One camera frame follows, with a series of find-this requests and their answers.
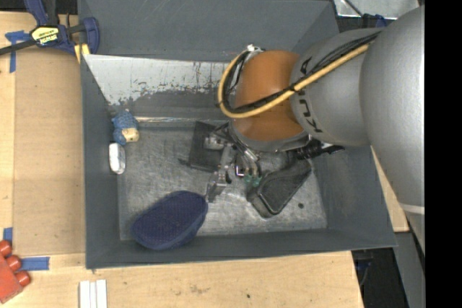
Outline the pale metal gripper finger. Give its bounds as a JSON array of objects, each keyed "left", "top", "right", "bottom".
[
  {"left": 204, "top": 171, "right": 229, "bottom": 203},
  {"left": 217, "top": 146, "right": 234, "bottom": 174}
]

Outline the black flat square pad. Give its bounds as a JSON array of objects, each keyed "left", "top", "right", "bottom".
[{"left": 188, "top": 120, "right": 232, "bottom": 172}]

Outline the black and grey pouch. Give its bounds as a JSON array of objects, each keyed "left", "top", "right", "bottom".
[{"left": 246, "top": 157, "right": 313, "bottom": 219}]

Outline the dark blue oval sponge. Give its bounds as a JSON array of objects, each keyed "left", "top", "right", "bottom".
[{"left": 130, "top": 190, "right": 209, "bottom": 252}]

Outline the white oval object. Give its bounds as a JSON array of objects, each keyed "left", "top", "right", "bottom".
[{"left": 108, "top": 142, "right": 127, "bottom": 175}]

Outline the blue toy animal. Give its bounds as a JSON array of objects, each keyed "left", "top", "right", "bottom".
[{"left": 110, "top": 108, "right": 141, "bottom": 146}]

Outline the grey metal bin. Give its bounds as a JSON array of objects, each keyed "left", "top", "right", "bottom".
[{"left": 76, "top": 0, "right": 398, "bottom": 270}]

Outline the black cylinder on white bracket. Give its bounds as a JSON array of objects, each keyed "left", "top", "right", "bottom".
[{"left": 294, "top": 138, "right": 347, "bottom": 160}]

